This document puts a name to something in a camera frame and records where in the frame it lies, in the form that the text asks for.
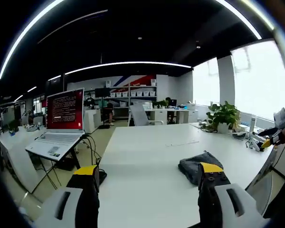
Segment black laptop stand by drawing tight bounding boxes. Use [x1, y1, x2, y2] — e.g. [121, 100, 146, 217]
[28, 135, 91, 190]

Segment potted green plant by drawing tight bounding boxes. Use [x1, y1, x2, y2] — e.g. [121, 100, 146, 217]
[206, 101, 240, 134]

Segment white desk gadget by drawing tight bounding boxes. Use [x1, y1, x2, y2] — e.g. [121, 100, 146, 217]
[246, 132, 262, 152]

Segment black monitor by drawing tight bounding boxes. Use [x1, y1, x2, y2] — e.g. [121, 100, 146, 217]
[95, 87, 111, 97]

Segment ceiling light strip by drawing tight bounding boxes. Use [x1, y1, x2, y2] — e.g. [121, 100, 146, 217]
[65, 61, 192, 76]
[0, 0, 65, 80]
[215, 0, 262, 40]

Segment person's dark clothing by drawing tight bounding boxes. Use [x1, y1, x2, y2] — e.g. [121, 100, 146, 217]
[263, 163, 285, 223]

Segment silver laptop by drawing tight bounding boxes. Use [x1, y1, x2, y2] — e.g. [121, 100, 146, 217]
[25, 87, 86, 162]

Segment white office chair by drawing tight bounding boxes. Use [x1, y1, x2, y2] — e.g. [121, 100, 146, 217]
[128, 104, 164, 127]

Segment white mesh chair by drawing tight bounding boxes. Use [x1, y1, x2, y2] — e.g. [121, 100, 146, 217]
[246, 147, 278, 214]

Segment small potted plants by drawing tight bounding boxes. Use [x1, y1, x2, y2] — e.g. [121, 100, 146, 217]
[152, 99, 169, 110]

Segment shelf with white boxes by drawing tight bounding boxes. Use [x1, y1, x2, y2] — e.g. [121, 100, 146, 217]
[108, 79, 157, 119]

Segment black floor box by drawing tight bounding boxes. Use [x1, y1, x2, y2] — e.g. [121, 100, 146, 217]
[54, 156, 76, 172]

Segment black laptop cables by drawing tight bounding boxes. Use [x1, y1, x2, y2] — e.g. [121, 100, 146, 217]
[82, 134, 103, 167]

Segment grey towel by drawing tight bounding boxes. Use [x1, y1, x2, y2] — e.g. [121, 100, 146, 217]
[178, 150, 225, 186]

